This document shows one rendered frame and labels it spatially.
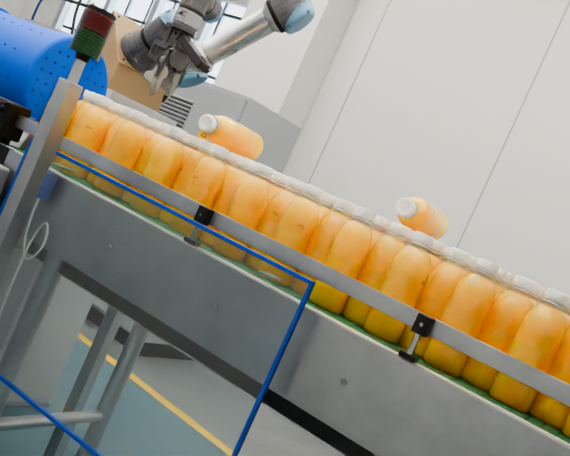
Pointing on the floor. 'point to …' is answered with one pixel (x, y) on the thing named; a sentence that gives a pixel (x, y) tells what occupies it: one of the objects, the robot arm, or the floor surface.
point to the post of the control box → (58, 442)
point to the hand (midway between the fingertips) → (160, 95)
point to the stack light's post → (26, 188)
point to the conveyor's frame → (347, 394)
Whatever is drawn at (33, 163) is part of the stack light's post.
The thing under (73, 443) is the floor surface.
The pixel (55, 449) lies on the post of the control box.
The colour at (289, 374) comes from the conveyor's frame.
